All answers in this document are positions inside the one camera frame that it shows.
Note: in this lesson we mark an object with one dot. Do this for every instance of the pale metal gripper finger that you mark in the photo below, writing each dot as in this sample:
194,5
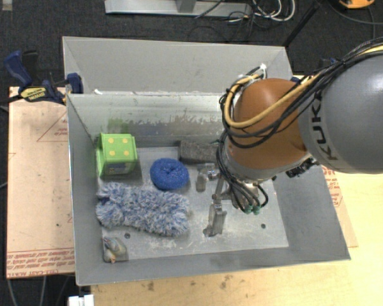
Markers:
201,182
216,218

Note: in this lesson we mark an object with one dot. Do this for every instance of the dark grey sponge block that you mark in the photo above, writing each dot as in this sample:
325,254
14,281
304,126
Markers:
196,151

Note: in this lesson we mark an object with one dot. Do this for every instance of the blue and white fluffy cloth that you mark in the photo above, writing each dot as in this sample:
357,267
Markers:
143,209

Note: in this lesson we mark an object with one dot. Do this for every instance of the blue round scrubber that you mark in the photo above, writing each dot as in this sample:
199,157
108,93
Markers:
169,174

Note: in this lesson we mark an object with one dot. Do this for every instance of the grey metal bin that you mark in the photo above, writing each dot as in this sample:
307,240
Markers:
166,69

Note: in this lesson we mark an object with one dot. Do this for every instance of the small grey toy bird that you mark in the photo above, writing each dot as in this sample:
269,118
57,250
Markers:
114,250

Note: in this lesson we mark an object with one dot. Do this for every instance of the green dice box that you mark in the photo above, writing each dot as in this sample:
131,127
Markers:
116,153

